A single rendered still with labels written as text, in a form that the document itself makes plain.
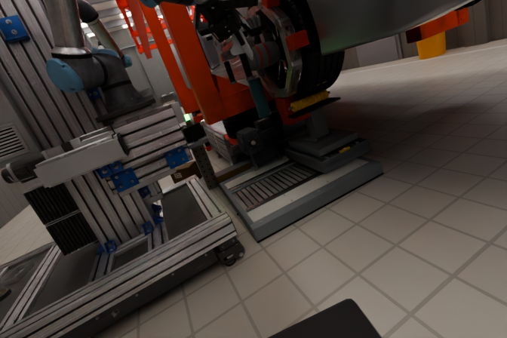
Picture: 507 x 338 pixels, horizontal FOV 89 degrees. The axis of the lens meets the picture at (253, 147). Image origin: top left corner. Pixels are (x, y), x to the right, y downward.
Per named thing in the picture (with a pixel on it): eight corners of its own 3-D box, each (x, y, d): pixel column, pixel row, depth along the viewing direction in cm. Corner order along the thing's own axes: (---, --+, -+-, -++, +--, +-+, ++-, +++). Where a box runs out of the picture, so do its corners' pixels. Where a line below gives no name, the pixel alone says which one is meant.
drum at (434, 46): (428, 54, 473) (422, 13, 453) (455, 49, 432) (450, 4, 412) (411, 62, 459) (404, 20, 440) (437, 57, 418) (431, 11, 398)
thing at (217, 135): (240, 155, 216) (231, 131, 210) (230, 160, 213) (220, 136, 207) (200, 128, 445) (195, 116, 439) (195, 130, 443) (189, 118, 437)
